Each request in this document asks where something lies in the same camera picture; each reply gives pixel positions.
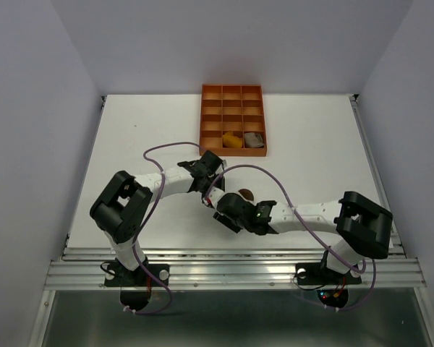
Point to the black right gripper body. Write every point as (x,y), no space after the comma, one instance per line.
(236,225)

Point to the cream and brown striped sock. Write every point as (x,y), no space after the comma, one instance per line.
(247,194)

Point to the mustard yellow sock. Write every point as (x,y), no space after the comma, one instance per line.
(230,140)

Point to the tan sock with red cuff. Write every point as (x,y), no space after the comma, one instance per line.
(253,140)

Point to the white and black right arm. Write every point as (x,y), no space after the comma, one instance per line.
(350,230)

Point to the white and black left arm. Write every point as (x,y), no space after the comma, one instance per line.
(120,209)

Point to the orange compartment tray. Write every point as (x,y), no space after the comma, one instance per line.
(231,108)

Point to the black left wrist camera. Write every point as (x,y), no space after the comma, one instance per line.
(210,162)

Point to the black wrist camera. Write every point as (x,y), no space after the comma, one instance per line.
(210,162)
(234,205)

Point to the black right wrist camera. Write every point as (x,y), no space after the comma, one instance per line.
(234,205)

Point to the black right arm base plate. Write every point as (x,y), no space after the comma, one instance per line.
(314,274)

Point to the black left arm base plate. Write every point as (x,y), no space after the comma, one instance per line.
(117,276)

